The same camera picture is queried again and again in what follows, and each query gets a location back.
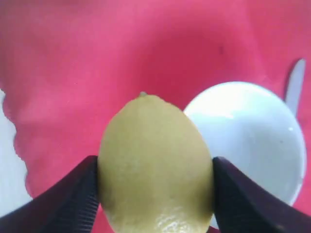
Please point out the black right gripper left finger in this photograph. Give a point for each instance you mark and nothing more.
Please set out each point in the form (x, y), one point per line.
(70, 206)

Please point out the metal table knife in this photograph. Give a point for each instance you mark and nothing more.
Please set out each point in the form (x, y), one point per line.
(294, 86)

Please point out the yellow lemon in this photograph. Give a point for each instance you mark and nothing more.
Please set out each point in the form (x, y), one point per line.
(155, 173)

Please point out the red table cloth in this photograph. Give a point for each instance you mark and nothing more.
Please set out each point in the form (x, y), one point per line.
(67, 66)

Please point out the pale green ceramic bowl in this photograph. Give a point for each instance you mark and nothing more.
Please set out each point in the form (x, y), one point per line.
(255, 130)

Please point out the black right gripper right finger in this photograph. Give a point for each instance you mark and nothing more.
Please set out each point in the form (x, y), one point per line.
(242, 206)

